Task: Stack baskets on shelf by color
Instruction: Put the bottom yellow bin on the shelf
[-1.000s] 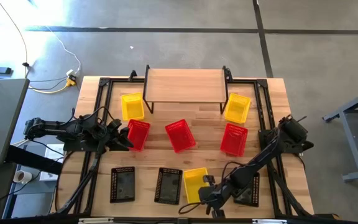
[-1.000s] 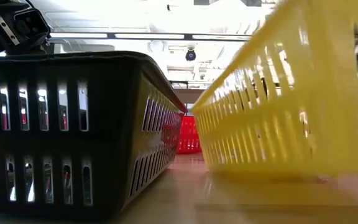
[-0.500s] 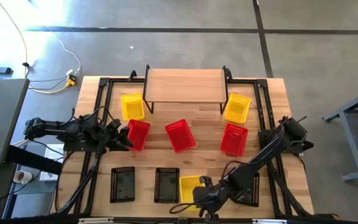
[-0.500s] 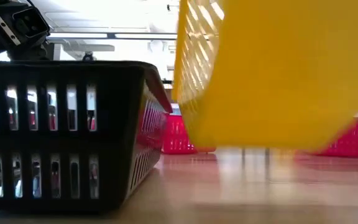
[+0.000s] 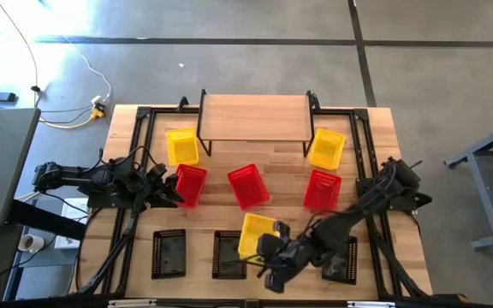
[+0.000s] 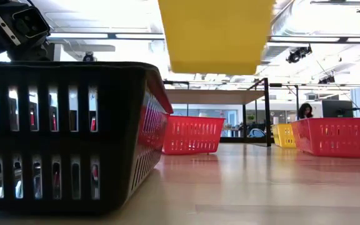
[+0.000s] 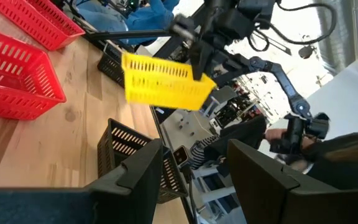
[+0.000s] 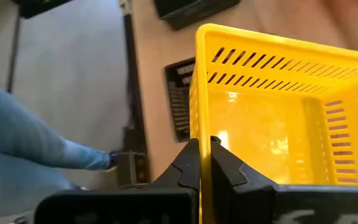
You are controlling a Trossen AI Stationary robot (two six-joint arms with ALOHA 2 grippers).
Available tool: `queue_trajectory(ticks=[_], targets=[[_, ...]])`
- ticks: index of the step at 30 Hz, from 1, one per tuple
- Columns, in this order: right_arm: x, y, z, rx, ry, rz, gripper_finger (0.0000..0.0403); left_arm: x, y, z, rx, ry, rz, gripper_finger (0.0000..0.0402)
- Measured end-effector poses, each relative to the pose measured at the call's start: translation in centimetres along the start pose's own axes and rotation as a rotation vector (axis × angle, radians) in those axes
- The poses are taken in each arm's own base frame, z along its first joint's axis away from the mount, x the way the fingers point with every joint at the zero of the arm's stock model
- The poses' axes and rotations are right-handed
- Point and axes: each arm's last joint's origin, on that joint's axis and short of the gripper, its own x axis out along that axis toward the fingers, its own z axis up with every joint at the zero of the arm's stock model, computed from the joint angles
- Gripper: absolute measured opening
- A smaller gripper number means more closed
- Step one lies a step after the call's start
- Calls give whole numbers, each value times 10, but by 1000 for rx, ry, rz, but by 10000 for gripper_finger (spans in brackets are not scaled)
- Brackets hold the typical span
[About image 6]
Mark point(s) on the large black plastic basket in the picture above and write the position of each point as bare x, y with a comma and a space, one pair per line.
117, 125

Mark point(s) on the large yellow plastic basket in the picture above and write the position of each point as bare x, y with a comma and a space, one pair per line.
214, 37

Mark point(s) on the small red plastic basket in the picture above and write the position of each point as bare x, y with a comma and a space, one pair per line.
192, 134

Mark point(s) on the small yellow plastic basket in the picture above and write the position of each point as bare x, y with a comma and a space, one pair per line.
284, 136

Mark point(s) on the medium red plastic basket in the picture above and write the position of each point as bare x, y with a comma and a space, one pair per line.
339, 137

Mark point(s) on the wooden shelf black metal legs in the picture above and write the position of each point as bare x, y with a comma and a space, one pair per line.
211, 97

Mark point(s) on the linear ceiling light bar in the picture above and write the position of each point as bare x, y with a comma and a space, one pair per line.
80, 36

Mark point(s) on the blue white rounded object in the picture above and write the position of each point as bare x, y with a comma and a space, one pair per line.
256, 133

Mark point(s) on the black track spotlight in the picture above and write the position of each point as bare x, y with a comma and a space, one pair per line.
297, 54
327, 79

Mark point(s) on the person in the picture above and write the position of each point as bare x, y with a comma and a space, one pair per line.
305, 111

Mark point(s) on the black computer monitor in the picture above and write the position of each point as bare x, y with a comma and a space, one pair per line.
336, 108

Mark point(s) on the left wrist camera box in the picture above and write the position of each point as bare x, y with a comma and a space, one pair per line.
30, 23

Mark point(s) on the round black ceiling camera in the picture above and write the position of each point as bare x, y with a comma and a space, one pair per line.
88, 57

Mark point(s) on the black aluminium table frame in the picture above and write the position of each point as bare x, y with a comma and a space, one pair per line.
233, 140

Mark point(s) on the silver ventilation duct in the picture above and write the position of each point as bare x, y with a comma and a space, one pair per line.
292, 22

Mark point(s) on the background black metal frame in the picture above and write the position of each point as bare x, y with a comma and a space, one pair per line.
323, 85

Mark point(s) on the black ceiling rail fixture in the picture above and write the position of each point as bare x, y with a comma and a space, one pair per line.
336, 2

